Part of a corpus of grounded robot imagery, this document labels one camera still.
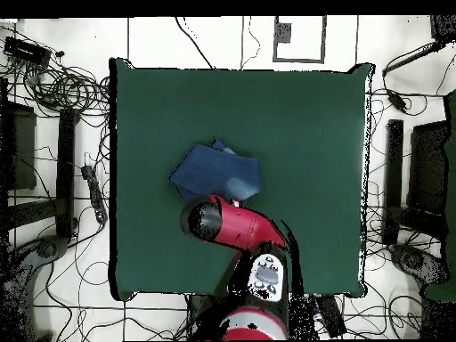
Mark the blue denim jeans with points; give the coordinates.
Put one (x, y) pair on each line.
(213, 167)

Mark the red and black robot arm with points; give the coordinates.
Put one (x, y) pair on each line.
(242, 224)

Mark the black flat device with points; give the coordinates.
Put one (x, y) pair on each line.
(333, 317)

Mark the dark flat panel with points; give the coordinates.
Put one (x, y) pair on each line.
(21, 149)
(427, 167)

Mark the dark green table cloth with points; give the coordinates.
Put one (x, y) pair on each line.
(302, 142)

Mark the black power strip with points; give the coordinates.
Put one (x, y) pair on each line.
(94, 192)

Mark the black stand bar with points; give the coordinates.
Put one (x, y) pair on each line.
(66, 171)
(393, 178)

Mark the grey square plate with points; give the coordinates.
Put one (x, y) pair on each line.
(283, 32)

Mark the grey stand base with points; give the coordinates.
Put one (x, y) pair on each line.
(48, 247)
(413, 260)

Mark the black power adapter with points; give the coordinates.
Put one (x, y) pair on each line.
(396, 100)

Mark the black rod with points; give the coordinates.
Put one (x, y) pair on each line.
(409, 58)

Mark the black electronics box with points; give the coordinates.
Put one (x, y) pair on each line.
(26, 51)

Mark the black corner box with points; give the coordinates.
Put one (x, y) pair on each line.
(443, 26)

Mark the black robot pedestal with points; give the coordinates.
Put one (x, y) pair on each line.
(194, 305)

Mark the grey rectangular frame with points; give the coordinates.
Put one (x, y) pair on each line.
(299, 61)

